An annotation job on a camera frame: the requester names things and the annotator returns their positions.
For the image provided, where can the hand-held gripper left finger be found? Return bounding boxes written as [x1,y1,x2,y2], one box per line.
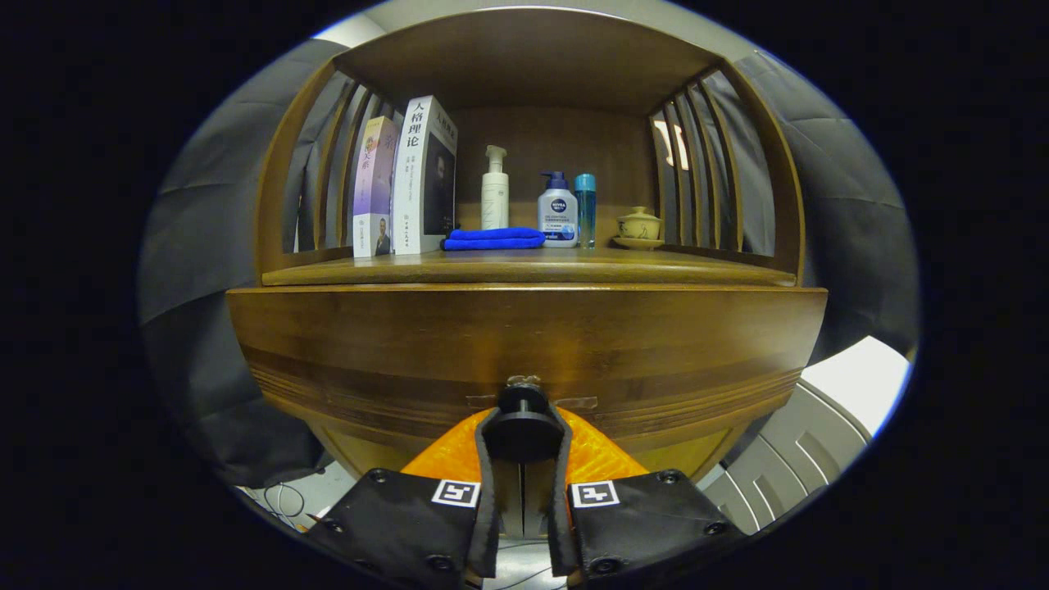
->
[303,407,502,590]

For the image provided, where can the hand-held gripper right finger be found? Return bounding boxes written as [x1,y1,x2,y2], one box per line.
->
[545,406,748,589]

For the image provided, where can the black drawer knob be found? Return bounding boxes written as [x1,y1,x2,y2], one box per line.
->
[482,374,566,465]

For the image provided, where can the brown wooden drawer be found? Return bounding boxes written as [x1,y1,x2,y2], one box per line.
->
[225,285,829,484]

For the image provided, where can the wooden cabinet door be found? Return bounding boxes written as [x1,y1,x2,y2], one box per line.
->
[631,426,738,483]
[316,422,468,484]

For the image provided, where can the wooden countertop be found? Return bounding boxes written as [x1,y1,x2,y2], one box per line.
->
[261,244,799,288]

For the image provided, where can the brown wooden cabinet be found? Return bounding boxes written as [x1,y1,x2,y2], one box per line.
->
[254,7,808,484]

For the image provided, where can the grey ribbed panel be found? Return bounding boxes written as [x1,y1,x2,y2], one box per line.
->
[701,381,871,538]

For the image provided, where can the blue folded cloth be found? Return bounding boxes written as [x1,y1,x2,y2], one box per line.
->
[441,227,547,252]

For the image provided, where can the yellow lidded teacup with saucer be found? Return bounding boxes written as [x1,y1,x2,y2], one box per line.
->
[611,206,665,251]

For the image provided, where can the white bottle with blue pump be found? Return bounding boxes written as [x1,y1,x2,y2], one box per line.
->
[537,170,580,248]

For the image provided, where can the teal bottle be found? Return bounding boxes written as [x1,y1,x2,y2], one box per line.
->
[574,173,597,249]

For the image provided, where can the white board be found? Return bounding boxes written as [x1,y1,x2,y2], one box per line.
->
[799,334,912,439]

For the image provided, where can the white book with portrait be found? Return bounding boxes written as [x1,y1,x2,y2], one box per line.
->
[391,95,459,256]

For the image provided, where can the purple book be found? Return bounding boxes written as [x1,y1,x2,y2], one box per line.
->
[352,116,401,259]

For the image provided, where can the black backdrop cloth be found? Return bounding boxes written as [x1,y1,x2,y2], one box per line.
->
[135,37,923,492]

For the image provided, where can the black cables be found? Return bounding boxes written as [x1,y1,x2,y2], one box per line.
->
[246,467,337,532]

